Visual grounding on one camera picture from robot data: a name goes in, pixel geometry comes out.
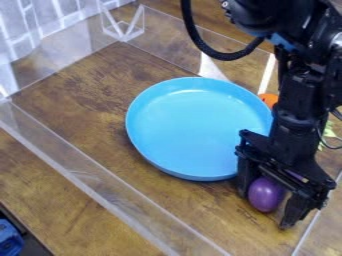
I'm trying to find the black corrugated cable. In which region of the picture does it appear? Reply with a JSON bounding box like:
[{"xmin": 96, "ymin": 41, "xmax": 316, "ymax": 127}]
[{"xmin": 179, "ymin": 0, "xmax": 267, "ymax": 62}]

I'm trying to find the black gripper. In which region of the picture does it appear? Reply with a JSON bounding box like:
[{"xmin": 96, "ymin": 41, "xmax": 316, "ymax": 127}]
[{"xmin": 235, "ymin": 105, "xmax": 335, "ymax": 230}]

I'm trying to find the purple toy eggplant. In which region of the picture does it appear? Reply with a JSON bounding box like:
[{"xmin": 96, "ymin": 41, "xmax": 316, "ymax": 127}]
[{"xmin": 247, "ymin": 175, "xmax": 290, "ymax": 213}]

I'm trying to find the clear acrylic enclosure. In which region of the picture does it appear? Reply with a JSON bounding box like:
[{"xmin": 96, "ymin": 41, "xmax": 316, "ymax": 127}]
[{"xmin": 0, "ymin": 0, "xmax": 342, "ymax": 256}]

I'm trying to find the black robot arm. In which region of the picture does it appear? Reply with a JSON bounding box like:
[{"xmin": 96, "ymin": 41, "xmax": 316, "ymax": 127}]
[{"xmin": 220, "ymin": 0, "xmax": 342, "ymax": 229}]

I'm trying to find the orange toy carrot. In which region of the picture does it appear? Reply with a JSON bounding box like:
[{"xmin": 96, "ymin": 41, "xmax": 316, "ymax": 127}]
[{"xmin": 258, "ymin": 93, "xmax": 278, "ymax": 108}]

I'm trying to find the blue object at corner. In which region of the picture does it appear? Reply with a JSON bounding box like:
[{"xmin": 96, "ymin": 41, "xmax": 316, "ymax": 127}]
[{"xmin": 0, "ymin": 219, "xmax": 24, "ymax": 256}]

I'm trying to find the blue round tray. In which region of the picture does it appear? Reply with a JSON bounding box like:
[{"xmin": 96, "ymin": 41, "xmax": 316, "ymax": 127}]
[{"xmin": 125, "ymin": 77, "xmax": 272, "ymax": 181}]

